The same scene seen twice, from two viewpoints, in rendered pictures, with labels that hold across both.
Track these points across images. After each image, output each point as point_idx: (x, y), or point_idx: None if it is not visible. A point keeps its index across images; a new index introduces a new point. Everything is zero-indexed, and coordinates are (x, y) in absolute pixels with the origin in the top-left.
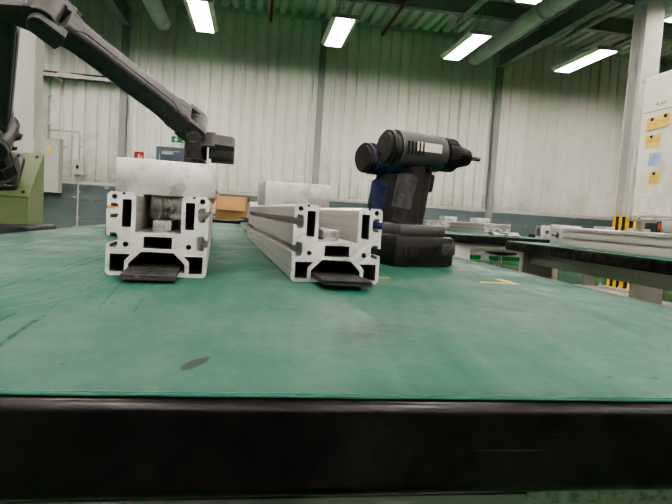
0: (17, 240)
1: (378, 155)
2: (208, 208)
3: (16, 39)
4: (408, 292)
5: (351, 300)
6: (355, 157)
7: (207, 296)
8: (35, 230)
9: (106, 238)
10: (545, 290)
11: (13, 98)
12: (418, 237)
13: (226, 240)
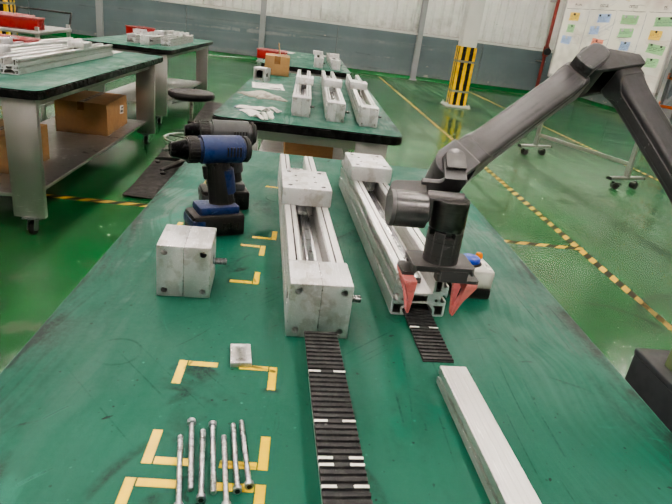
0: (476, 241)
1: (255, 140)
2: (341, 163)
3: (618, 106)
4: (272, 175)
5: None
6: (251, 151)
7: (333, 175)
8: (648, 368)
9: None
10: None
11: (668, 178)
12: None
13: (361, 286)
